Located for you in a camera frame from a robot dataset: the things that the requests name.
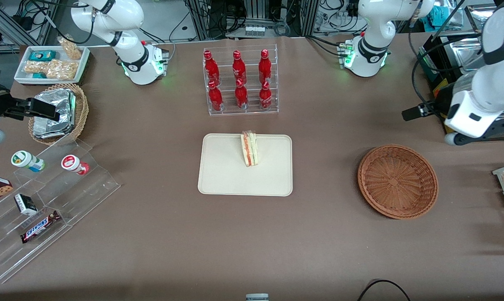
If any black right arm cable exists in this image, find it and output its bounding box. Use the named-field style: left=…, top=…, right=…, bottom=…
left=24, top=0, right=110, bottom=45

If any clear acrylic stepped stand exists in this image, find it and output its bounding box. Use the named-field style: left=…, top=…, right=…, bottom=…
left=0, top=139, right=121, bottom=285

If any aluminium frame rack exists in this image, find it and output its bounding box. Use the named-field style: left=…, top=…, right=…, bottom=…
left=184, top=0, right=320, bottom=39

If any clear acrylic bottle rack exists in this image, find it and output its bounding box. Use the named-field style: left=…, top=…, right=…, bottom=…
left=203, top=44, right=279, bottom=117

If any light tan wicker basket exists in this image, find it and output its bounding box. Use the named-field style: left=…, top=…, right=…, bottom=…
left=28, top=83, right=89, bottom=146

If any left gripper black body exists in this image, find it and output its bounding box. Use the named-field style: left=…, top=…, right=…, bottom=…
left=438, top=81, right=460, bottom=122

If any brown round wicker basket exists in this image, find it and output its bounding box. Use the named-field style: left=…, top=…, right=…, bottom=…
left=358, top=144, right=439, bottom=220

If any Snickers chocolate bar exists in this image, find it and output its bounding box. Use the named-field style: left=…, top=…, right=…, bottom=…
left=20, top=210, right=62, bottom=244

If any stainless steel tray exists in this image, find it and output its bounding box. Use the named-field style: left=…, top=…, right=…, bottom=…
left=442, top=37, right=489, bottom=72

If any brown table covering sheet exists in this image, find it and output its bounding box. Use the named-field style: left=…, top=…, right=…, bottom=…
left=0, top=35, right=504, bottom=301

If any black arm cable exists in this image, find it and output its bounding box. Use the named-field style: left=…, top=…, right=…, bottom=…
left=24, top=0, right=110, bottom=45
left=407, top=0, right=501, bottom=120

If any small black white carton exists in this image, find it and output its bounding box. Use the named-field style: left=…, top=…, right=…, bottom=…
left=14, top=194, right=38, bottom=217

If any red lidded white cup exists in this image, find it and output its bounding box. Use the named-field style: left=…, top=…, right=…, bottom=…
left=61, top=154, right=90, bottom=176

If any white rectangular snack tray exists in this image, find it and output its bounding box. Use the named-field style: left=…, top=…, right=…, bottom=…
left=14, top=45, right=90, bottom=85

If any triangular sandwich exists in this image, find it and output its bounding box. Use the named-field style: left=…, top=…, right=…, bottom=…
left=241, top=130, right=260, bottom=167

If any black looped cable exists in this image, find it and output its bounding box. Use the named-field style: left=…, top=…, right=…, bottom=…
left=357, top=279, right=412, bottom=301

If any beige rectangular tray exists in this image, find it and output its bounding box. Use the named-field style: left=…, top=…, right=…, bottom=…
left=198, top=133, right=293, bottom=197

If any aluminium foil container stack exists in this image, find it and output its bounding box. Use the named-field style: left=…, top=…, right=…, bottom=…
left=33, top=88, right=76, bottom=140

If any teal cloth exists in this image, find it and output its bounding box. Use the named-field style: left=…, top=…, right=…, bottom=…
left=428, top=4, right=464, bottom=27

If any yellow button panel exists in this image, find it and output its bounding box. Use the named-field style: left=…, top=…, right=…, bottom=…
left=432, top=79, right=449, bottom=99

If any red cola bottle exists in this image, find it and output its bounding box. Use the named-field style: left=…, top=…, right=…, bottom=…
left=258, top=49, right=272, bottom=85
left=234, top=79, right=249, bottom=110
left=259, top=81, right=273, bottom=110
left=204, top=50, right=220, bottom=86
left=232, top=50, right=247, bottom=86
left=208, top=80, right=224, bottom=112

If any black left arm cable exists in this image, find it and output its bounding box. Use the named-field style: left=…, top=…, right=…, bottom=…
left=407, top=0, right=501, bottom=120

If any green lidded white cup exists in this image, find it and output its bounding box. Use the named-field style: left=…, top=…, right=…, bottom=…
left=11, top=150, right=46, bottom=173

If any large teal snack packet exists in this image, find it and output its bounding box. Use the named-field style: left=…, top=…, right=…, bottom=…
left=29, top=50, right=57, bottom=62

